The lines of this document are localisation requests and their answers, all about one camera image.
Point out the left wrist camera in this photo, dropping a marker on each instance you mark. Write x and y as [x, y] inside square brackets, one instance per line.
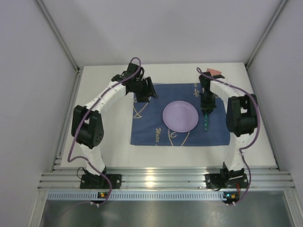
[136, 72]

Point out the spoon with green handle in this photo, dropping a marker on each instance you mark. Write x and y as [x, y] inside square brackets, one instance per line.
[206, 121]

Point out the aluminium frame rail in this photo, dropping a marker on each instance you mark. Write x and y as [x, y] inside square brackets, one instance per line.
[159, 179]

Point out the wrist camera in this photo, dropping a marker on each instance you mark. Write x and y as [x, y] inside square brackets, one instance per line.
[136, 72]
[205, 81]

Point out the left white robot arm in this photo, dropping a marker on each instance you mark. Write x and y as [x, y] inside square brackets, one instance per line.
[87, 126]

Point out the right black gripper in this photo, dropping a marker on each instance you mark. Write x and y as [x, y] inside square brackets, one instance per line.
[207, 108]

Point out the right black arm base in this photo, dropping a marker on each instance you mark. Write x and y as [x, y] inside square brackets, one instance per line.
[226, 178]

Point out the orange plastic cup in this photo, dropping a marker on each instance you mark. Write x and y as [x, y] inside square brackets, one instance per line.
[213, 72]

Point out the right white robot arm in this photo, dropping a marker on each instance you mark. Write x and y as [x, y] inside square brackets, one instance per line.
[242, 117]

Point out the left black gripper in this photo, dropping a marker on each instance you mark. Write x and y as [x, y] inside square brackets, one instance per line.
[147, 88]

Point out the purple plastic plate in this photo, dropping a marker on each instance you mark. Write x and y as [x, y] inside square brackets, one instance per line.
[180, 116]

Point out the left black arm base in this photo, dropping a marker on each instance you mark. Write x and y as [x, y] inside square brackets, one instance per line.
[90, 181]

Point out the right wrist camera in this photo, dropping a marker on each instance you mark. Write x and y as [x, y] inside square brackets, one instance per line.
[205, 81]

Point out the perforated cable duct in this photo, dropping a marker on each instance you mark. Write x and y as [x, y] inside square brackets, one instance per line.
[141, 196]

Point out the blue fish-print cloth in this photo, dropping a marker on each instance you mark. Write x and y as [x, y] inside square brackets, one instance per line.
[149, 128]

